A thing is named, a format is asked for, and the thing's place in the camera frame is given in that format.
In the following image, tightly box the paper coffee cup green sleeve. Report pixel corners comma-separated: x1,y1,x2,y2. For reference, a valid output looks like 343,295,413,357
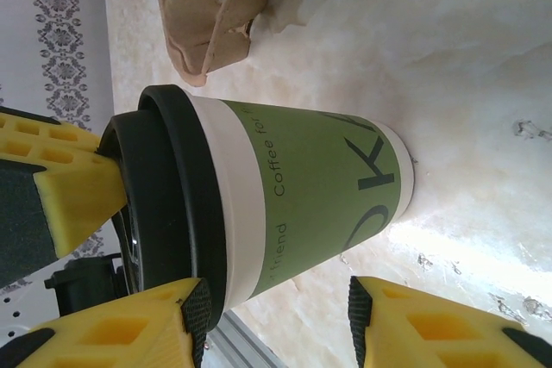
185,96,417,315

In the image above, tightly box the black plastic cup lid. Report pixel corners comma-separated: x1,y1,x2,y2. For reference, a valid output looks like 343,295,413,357
97,83,229,315

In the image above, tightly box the brown fuzzy plush item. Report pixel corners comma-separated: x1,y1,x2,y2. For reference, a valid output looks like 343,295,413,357
157,0,305,87

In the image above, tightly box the aluminium table edge rail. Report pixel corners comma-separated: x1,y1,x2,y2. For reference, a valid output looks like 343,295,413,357
213,310,281,368

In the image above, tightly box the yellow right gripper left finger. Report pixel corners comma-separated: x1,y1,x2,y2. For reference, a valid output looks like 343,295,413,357
0,277,213,368

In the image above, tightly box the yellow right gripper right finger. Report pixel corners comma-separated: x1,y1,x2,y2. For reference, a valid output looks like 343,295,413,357
348,275,552,368

